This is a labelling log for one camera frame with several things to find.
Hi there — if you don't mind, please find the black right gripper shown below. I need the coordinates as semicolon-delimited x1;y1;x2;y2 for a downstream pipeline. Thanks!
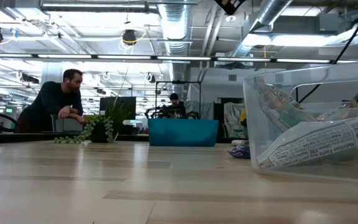
214;0;247;16

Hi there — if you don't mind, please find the white granola bar wrapper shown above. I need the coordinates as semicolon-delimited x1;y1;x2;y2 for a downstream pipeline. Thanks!
255;116;358;170

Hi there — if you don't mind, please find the dark blue granola bar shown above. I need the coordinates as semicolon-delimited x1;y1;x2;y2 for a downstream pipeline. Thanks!
227;144;252;159

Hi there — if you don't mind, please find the white green draped cloth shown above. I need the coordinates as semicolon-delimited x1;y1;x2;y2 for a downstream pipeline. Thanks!
223;101;247;139

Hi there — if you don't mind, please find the person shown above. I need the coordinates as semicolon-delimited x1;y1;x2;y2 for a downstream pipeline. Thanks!
165;92;187;119
15;68;88;134

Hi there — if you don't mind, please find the blue plastic bin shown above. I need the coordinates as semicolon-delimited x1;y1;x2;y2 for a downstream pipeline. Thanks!
147;118;220;147

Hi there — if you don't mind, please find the black monitor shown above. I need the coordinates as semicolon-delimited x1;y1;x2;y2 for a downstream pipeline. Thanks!
99;96;137;121

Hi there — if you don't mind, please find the long light strip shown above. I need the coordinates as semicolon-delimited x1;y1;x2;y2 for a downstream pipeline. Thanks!
0;53;358;65

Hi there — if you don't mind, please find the succulent plant in black pot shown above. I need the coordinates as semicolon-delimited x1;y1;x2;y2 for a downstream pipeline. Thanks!
53;98;134;145

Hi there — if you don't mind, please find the clear plastic bin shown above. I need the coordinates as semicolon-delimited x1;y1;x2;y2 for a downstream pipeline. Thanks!
242;59;358;185

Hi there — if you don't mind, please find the silver ventilation duct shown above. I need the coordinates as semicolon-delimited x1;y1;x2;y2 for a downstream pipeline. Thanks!
156;2;196;82
228;0;293;58

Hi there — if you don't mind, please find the black metal frame stand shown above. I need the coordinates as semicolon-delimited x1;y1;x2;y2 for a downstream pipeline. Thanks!
154;80;203;120

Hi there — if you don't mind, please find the black hanging cable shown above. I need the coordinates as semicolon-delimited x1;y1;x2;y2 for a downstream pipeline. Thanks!
297;0;358;105

